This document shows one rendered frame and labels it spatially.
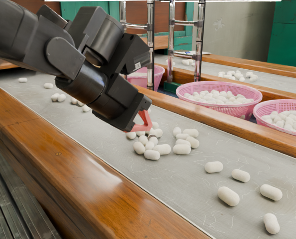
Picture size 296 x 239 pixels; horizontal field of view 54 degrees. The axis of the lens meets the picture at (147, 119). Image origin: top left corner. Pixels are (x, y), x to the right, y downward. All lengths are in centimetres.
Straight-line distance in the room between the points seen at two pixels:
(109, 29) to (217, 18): 288
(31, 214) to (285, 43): 318
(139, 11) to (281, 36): 214
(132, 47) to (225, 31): 298
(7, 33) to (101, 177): 26
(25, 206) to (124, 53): 35
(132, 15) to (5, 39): 131
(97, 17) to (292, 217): 40
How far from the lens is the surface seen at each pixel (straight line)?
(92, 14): 43
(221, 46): 341
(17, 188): 68
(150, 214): 42
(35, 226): 57
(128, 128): 46
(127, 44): 47
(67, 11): 142
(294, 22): 345
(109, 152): 62
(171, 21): 122
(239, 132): 71
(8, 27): 35
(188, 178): 54
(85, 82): 42
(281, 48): 351
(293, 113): 93
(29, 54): 36
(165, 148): 60
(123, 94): 45
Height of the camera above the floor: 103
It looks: 22 degrees down
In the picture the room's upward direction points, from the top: straight up
